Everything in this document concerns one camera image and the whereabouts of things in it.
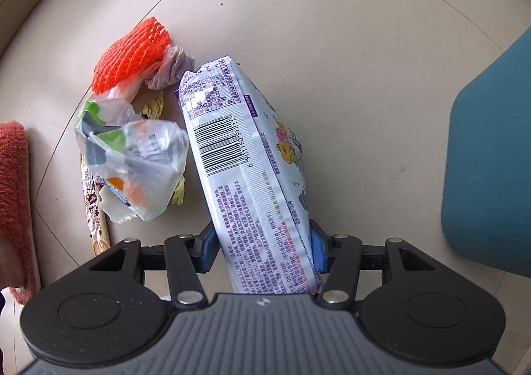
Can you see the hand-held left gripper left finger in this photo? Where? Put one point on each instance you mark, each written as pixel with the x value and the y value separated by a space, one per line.
pixel 207 251

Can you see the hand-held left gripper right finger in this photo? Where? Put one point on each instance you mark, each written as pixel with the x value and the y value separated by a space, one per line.
pixel 317 248

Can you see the white purple snack packet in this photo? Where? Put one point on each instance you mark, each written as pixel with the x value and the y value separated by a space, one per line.
pixel 249 176

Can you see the grey tissue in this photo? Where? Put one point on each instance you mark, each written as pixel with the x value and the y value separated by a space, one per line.
pixel 170 68

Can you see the teal plastic trash bin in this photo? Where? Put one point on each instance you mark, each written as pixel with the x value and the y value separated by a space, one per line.
pixel 489 159

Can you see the napa cabbage leaf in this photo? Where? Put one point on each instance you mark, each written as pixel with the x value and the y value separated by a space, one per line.
pixel 178 192

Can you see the clear printed plastic bag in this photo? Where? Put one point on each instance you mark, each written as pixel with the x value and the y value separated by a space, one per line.
pixel 145 159

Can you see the long cream snack stick wrapper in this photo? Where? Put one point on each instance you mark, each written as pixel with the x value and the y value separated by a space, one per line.
pixel 98 230

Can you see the red fuzzy cloth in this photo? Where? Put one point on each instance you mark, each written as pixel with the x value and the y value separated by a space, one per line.
pixel 14 176

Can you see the orange foam fruit net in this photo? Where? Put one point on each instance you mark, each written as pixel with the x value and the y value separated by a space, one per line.
pixel 128 56

